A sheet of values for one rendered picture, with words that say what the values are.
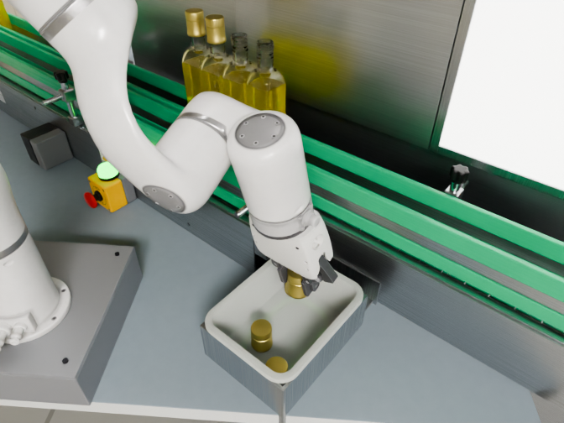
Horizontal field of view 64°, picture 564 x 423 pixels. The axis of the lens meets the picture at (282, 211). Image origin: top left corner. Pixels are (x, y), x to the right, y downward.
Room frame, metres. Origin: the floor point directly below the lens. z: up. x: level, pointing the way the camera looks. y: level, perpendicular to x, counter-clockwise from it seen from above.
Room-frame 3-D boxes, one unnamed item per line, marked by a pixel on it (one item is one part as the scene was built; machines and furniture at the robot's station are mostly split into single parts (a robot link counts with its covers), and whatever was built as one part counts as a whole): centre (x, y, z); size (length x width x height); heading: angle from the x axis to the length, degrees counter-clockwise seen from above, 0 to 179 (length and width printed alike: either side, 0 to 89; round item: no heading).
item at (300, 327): (0.46, -0.01, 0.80); 0.22 x 0.17 x 0.09; 140
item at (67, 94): (0.95, 0.51, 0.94); 0.07 x 0.04 x 0.13; 140
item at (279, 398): (0.48, -0.02, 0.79); 0.27 x 0.17 x 0.08; 140
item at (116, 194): (0.83, 0.39, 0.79); 0.07 x 0.07 x 0.07; 50
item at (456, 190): (0.61, -0.30, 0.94); 0.07 x 0.04 x 0.13; 140
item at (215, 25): (0.85, 0.12, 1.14); 0.04 x 0.04 x 0.04
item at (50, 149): (1.01, 0.61, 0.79); 0.08 x 0.08 x 0.08; 50
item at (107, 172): (0.83, 0.39, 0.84); 0.04 x 0.04 x 0.03
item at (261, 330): (0.43, 0.03, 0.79); 0.04 x 0.04 x 0.04
